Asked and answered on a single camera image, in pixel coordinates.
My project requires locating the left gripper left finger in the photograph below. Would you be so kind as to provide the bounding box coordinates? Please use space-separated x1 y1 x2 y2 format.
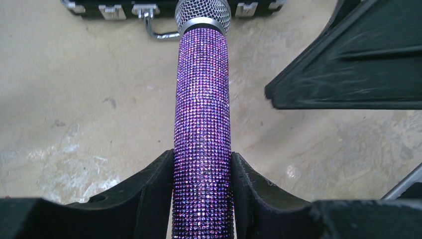
0 150 174 239

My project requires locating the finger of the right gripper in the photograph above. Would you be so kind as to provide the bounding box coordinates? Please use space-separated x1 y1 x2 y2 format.
264 0 422 110

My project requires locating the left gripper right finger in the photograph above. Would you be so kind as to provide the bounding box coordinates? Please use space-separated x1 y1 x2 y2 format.
231 152 422 239

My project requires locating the purple glitter microphone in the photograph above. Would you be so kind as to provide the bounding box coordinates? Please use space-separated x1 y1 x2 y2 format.
172 0 234 239

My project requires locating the black poker chip case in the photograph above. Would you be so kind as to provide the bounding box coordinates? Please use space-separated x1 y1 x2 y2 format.
61 0 285 40

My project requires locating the aluminium frame rail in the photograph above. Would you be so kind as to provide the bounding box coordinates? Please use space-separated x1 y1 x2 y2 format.
382 164 422 200

